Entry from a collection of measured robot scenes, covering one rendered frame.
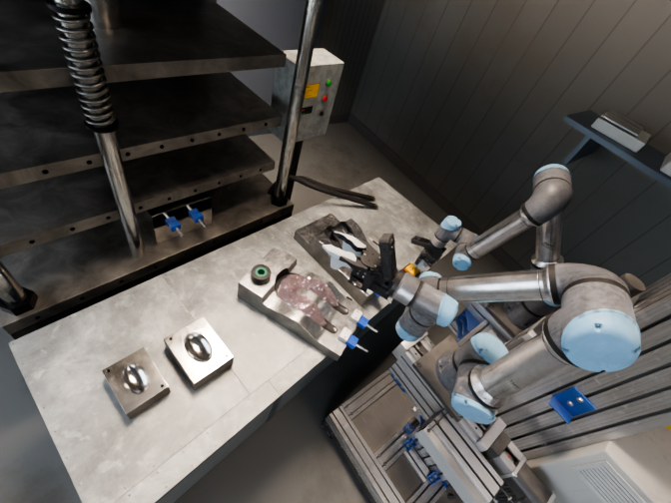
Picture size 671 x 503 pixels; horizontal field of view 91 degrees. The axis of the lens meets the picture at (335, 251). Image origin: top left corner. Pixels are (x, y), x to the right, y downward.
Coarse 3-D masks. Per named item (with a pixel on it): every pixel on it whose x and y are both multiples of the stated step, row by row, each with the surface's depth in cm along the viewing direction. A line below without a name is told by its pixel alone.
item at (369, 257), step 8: (360, 256) 82; (368, 256) 83; (376, 256) 84; (368, 264) 80; (376, 264) 81; (352, 272) 84; (360, 272) 83; (368, 272) 81; (376, 272) 82; (400, 272) 81; (360, 280) 85; (368, 280) 82; (376, 280) 84; (384, 280) 82; (392, 280) 82; (400, 280) 80; (360, 288) 85; (368, 288) 86; (376, 288) 85; (384, 288) 84; (392, 288) 80; (384, 296) 85
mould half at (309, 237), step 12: (312, 228) 170; (324, 228) 172; (300, 240) 166; (312, 240) 164; (324, 240) 156; (312, 252) 164; (324, 252) 157; (324, 264) 161; (336, 276) 157; (348, 276) 152; (348, 288) 155; (360, 300) 152
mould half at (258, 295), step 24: (288, 264) 144; (240, 288) 135; (264, 288) 133; (336, 288) 147; (264, 312) 137; (288, 312) 132; (336, 312) 142; (312, 336) 131; (336, 336) 134; (336, 360) 133
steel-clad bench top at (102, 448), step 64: (384, 192) 218; (256, 256) 156; (64, 320) 116; (128, 320) 122; (192, 320) 128; (256, 320) 135; (64, 384) 104; (256, 384) 120; (64, 448) 95; (128, 448) 98; (192, 448) 103
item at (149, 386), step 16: (144, 352) 111; (112, 368) 105; (128, 368) 107; (144, 368) 108; (112, 384) 103; (128, 384) 105; (144, 384) 106; (160, 384) 106; (128, 400) 101; (144, 400) 102; (128, 416) 101
